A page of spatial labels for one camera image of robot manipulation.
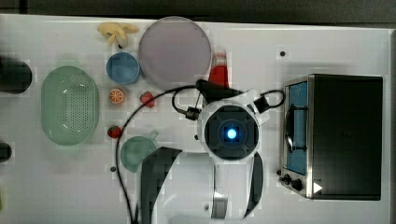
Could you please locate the plush orange slice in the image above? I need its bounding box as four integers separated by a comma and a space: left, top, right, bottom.
108, 89, 124, 105

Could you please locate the black cylinder upper left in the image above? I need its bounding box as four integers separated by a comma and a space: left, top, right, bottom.
0, 57, 33, 94

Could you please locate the plush strawberry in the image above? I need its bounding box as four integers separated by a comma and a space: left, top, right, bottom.
107, 126, 121, 139
139, 91, 155, 108

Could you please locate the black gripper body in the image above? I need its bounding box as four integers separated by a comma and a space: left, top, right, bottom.
195, 79, 242, 104

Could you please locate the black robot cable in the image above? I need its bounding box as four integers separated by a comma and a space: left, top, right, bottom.
115, 85, 286, 224

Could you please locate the round pink plate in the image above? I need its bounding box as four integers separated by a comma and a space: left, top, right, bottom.
138, 17, 212, 91

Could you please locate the blue bowl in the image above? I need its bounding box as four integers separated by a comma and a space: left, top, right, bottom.
106, 52, 140, 85

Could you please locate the silver black toaster oven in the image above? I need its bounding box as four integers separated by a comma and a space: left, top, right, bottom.
277, 74, 383, 201

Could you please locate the green cup with handle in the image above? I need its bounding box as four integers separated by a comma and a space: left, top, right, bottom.
120, 131, 159, 173

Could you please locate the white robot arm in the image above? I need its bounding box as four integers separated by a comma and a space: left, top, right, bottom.
138, 80, 270, 224

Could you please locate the red plush ketchup bottle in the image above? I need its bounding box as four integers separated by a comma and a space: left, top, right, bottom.
208, 53, 229, 88

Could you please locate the yellow plush banana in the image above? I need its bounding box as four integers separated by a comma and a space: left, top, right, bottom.
97, 22, 139, 48

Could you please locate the black cylinder lower left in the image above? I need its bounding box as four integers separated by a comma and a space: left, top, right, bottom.
0, 143, 12, 162

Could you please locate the green perforated colander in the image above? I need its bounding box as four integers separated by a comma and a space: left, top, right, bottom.
41, 65, 99, 146

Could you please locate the black cylinder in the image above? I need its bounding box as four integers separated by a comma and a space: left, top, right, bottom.
0, 143, 12, 162
0, 57, 33, 94

